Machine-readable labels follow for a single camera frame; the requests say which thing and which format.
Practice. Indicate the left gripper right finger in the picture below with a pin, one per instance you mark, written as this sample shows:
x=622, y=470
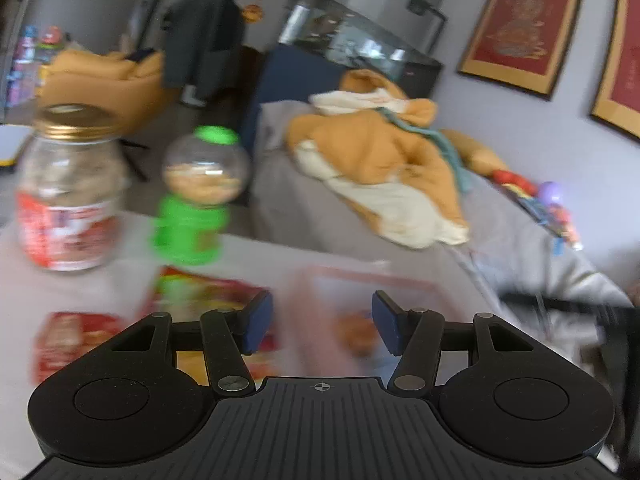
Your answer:
x=419, y=339

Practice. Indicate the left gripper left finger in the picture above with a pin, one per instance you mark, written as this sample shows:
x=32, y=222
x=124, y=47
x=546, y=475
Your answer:
x=223, y=338

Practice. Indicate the yellow snack packet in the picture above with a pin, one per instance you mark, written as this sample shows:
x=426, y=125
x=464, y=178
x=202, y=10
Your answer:
x=260, y=365

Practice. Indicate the round pastry clear packet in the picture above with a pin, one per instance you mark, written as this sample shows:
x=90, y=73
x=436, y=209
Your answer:
x=356, y=333

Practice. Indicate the red snack packet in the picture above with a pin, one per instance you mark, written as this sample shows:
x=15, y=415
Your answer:
x=66, y=336

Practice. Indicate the pink gift box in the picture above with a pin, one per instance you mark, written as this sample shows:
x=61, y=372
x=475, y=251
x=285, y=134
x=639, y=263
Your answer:
x=312, y=297

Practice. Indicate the grey sofa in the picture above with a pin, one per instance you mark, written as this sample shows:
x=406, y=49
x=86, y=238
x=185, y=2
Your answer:
x=504, y=263

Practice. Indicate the green gumball dispenser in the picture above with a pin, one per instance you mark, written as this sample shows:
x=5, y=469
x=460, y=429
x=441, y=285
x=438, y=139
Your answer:
x=203, y=172

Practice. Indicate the colourful toys on sofa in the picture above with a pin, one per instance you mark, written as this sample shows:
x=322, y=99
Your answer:
x=543, y=203

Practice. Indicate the yellow sofa cushion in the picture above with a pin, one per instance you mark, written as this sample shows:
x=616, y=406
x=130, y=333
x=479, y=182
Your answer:
x=475, y=156

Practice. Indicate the orange cream blanket pile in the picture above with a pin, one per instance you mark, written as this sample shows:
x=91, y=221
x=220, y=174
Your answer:
x=375, y=148

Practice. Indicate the peanut jar gold lid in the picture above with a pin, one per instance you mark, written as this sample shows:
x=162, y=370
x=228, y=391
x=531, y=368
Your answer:
x=71, y=182

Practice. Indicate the orange lounge chair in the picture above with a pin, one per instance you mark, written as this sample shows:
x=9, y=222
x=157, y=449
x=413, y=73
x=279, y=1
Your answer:
x=133, y=91

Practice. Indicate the red framed picture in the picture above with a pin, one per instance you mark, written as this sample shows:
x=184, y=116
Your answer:
x=617, y=99
x=521, y=44

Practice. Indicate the dark coat on stand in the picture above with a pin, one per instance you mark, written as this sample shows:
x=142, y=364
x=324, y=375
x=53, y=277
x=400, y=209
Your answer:
x=202, y=44

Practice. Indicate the glass display case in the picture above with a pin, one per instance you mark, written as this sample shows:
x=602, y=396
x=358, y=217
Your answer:
x=398, y=43

